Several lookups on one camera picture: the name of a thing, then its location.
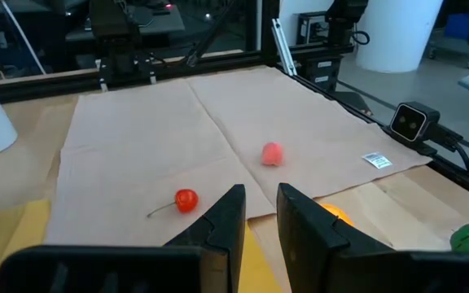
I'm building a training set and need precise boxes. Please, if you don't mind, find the black camera cable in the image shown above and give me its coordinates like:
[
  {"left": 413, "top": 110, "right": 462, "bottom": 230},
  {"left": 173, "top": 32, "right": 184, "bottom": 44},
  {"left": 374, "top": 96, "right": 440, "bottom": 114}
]
[{"left": 433, "top": 124, "right": 469, "bottom": 175}]

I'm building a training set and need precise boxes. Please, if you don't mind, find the yellow cloth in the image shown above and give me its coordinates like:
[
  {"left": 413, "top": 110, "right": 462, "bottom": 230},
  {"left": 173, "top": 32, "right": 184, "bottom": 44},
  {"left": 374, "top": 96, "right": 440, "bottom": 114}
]
[{"left": 0, "top": 198, "right": 284, "bottom": 293}]

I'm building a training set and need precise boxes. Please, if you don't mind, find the beige cloth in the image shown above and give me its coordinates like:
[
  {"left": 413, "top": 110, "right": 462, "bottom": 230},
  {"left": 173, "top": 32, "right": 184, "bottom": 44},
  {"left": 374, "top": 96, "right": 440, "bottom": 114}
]
[{"left": 45, "top": 67, "right": 433, "bottom": 247}]

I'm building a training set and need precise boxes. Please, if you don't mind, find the red toy cherry with stem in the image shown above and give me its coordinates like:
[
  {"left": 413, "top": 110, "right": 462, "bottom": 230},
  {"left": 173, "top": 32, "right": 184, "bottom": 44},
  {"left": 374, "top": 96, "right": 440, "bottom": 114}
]
[{"left": 146, "top": 188, "right": 199, "bottom": 219}]

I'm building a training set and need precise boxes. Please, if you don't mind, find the black labelled control box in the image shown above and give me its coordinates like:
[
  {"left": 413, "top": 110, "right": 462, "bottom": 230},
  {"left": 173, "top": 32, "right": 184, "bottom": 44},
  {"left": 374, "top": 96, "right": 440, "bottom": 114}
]
[{"left": 299, "top": 55, "right": 344, "bottom": 93}]

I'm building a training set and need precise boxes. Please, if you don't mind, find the smooth orange toy fruit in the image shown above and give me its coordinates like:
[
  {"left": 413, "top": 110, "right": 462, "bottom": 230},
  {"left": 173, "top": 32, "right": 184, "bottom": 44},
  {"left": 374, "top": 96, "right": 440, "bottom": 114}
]
[{"left": 320, "top": 202, "right": 356, "bottom": 228}]

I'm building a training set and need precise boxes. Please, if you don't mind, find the white round pillar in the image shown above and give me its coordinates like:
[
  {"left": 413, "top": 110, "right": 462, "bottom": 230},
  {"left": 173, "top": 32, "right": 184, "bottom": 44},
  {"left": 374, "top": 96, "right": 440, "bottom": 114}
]
[{"left": 354, "top": 0, "right": 445, "bottom": 74}]

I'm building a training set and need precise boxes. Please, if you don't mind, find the pink toy peach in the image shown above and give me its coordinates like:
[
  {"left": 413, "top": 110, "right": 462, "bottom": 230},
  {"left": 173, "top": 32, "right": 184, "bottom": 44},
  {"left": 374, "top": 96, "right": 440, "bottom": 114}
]
[{"left": 261, "top": 142, "right": 285, "bottom": 167}]

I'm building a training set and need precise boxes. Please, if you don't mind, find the small black camera box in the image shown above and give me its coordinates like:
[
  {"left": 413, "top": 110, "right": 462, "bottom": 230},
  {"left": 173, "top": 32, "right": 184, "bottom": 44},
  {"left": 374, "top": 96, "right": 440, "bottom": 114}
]
[{"left": 388, "top": 100, "right": 441, "bottom": 143}]

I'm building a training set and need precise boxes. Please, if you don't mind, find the white cloth label tag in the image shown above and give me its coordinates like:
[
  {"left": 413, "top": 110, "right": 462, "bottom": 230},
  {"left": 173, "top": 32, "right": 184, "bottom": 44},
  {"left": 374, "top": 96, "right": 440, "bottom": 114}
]
[{"left": 361, "top": 151, "right": 393, "bottom": 170}]

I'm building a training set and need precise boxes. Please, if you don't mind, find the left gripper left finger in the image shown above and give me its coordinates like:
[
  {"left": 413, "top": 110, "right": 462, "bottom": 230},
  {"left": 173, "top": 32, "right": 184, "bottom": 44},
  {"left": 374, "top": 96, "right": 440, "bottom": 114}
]
[{"left": 0, "top": 183, "right": 247, "bottom": 293}]

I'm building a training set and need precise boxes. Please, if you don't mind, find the silver aluminium bracket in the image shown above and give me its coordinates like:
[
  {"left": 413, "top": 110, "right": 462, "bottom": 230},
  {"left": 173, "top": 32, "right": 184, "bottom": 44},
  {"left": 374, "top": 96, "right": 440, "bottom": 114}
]
[{"left": 270, "top": 18, "right": 299, "bottom": 77}]

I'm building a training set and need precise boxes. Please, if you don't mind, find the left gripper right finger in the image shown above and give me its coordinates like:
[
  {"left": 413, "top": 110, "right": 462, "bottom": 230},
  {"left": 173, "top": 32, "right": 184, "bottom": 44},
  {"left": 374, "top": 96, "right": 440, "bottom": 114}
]
[{"left": 276, "top": 182, "right": 469, "bottom": 293}]

